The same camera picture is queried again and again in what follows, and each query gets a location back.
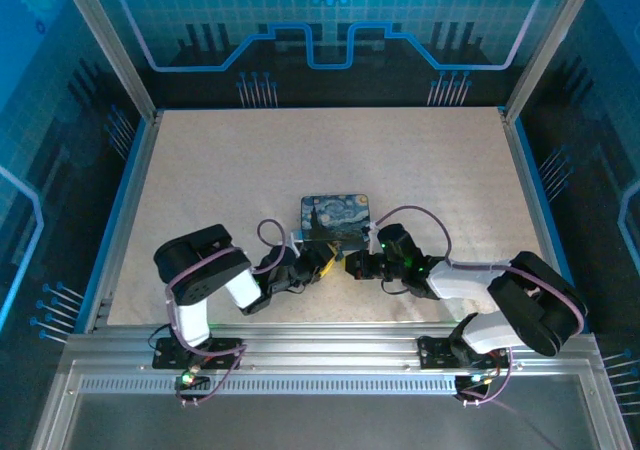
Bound aluminium frame post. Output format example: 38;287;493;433
502;0;594;121
54;0;164;121

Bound starry night picture card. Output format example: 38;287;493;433
299;193;374;251

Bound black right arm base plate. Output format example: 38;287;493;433
417;335;506;371

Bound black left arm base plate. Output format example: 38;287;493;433
152;337;246;371

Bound small green LED board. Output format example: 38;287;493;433
457;373;494;391
174;372;211;391

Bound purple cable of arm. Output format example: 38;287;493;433
164;218;301;406
372;204;589;409

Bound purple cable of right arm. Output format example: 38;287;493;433
372;204;589;409

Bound slotted metal cable duct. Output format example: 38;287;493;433
79;375;464;396

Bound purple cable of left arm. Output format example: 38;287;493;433
164;218;301;406

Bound aluminium rail beam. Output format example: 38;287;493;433
64;323;601;371

